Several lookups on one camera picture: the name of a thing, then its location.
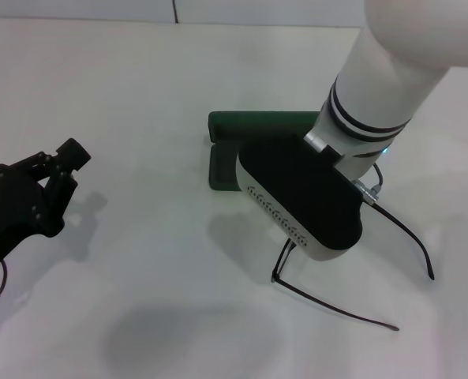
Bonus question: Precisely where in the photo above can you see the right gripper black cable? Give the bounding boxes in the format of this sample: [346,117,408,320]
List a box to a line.
[351,162,385,207]

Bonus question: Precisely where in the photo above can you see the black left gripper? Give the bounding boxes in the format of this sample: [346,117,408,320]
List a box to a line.
[0,137,92,278]

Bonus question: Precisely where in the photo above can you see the black glasses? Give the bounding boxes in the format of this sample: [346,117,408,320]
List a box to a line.
[270,199,436,332]

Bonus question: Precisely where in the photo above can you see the green glasses case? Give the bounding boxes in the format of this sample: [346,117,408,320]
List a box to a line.
[208,110,321,194]

